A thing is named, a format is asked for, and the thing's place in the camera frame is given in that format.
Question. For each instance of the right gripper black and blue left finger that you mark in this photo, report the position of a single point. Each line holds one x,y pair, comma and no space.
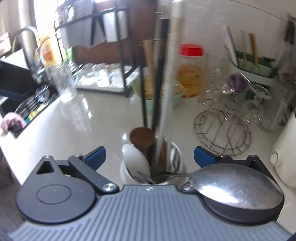
75,176

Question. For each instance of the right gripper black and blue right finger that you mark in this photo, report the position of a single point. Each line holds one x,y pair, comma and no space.
212,159

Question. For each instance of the large metal spoon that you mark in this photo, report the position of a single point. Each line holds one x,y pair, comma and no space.
205,181

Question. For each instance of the chrome kitchen faucet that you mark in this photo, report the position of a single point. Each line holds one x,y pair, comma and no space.
31,45

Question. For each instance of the white ceramic utensil crock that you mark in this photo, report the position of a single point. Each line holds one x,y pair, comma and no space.
127,178

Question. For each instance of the white black-rimmed ceramic spoon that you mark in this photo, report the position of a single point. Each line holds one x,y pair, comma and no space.
176,164

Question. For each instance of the white ceramic soup spoon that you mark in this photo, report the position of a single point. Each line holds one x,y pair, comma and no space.
135,161

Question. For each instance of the brown wooden spoon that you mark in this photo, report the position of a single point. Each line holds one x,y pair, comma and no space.
142,138

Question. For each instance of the upturned crystal goblet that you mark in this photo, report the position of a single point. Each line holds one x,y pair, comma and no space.
252,109

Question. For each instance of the tall clear glass tumbler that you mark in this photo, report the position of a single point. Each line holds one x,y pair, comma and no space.
216,73

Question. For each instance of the purple glass cup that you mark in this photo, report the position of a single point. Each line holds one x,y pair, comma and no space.
238,83

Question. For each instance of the red-lid plastic jar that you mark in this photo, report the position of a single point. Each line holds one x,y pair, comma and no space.
191,69

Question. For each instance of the textured glass pitcher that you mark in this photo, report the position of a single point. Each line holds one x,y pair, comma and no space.
281,95

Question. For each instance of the green white utensil drainer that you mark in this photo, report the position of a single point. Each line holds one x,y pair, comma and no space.
250,63

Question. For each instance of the black metal shelf rack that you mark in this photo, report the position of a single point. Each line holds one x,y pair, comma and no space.
106,33

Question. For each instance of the wooden chopsticks in crock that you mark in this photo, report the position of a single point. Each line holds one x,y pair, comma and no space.
160,156

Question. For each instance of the black chopstick left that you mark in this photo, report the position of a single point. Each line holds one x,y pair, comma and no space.
140,54

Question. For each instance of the black chopstick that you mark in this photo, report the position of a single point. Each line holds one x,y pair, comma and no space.
140,54
160,69

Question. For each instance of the black chopstick right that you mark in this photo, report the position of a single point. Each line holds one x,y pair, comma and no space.
160,69

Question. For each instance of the white long chopstick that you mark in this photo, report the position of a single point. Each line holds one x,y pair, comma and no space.
178,11

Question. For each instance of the wire glass drying rack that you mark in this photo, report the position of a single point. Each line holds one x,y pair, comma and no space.
221,127

